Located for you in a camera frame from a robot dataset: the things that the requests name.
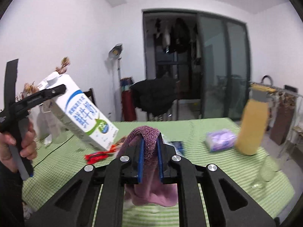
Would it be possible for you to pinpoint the purple tissue pack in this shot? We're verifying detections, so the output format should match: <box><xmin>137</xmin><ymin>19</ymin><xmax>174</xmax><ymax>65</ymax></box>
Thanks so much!
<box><xmin>205</xmin><ymin>129</ymin><xmax>237</xmax><ymax>152</ymax></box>

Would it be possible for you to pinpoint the floor lamp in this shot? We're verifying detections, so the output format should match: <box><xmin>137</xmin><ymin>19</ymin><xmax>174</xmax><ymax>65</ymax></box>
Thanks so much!
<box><xmin>108</xmin><ymin>44</ymin><xmax>123</xmax><ymax>121</ymax></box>

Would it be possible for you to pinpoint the clear drinking glass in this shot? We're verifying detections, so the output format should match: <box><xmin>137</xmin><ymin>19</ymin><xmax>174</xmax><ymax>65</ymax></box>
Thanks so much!
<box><xmin>251</xmin><ymin>155</ymin><xmax>280</xmax><ymax>190</ymax></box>

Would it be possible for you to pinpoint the dark glass sliding door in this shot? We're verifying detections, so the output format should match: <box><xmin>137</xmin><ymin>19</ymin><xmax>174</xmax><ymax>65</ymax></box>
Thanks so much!
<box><xmin>143</xmin><ymin>9</ymin><xmax>251</xmax><ymax>121</ymax></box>

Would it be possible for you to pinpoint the white blue milk carton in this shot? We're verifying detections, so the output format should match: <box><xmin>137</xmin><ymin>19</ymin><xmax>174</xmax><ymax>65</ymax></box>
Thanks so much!
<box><xmin>46</xmin><ymin>74</ymin><xmax>119</xmax><ymax>151</ymax></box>

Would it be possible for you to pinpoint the folding drying rack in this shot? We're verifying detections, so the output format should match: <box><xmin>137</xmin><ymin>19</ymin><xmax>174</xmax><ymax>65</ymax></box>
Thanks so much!
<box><xmin>250</xmin><ymin>75</ymin><xmax>302</xmax><ymax>133</ymax></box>

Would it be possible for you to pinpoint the dried flower bouquet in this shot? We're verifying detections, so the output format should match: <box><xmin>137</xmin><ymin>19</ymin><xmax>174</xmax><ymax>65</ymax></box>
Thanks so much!
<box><xmin>20</xmin><ymin>57</ymin><xmax>70</xmax><ymax>99</ymax></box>

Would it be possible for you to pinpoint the red wrapper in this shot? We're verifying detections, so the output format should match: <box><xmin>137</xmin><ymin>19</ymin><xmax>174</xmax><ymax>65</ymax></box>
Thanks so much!
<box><xmin>84</xmin><ymin>145</ymin><xmax>118</xmax><ymax>165</ymax></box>

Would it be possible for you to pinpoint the yellow thermos jug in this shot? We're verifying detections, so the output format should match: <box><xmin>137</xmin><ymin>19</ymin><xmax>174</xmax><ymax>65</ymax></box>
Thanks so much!
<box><xmin>235</xmin><ymin>90</ymin><xmax>269</xmax><ymax>156</ymax></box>

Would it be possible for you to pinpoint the red cylinder umbrella stand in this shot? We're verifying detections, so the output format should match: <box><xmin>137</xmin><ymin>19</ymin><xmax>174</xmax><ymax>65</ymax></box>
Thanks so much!
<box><xmin>120</xmin><ymin>77</ymin><xmax>137</xmax><ymax>121</ymax></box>

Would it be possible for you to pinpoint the green checkered tablecloth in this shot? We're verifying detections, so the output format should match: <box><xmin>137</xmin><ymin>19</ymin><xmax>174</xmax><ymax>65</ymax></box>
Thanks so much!
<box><xmin>23</xmin><ymin>118</ymin><xmax>295</xmax><ymax>217</ymax></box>

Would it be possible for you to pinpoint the person's left hand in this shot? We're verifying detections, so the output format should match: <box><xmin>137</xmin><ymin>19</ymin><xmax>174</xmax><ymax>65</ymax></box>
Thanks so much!
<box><xmin>1</xmin><ymin>120</ymin><xmax>37</xmax><ymax>173</ymax></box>

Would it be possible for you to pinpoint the dark wooden chair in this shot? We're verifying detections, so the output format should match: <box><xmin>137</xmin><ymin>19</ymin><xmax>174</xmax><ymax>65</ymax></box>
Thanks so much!
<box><xmin>84</xmin><ymin>88</ymin><xmax>96</xmax><ymax>106</ymax></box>

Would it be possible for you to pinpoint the pink knitted cloth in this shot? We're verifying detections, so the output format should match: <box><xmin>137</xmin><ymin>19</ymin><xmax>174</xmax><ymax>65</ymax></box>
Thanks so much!
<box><xmin>117</xmin><ymin>126</ymin><xmax>178</xmax><ymax>207</ymax></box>

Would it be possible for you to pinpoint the brown cabinet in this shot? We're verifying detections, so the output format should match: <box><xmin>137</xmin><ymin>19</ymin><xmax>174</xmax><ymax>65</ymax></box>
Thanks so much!
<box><xmin>270</xmin><ymin>92</ymin><xmax>297</xmax><ymax>145</ymax></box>

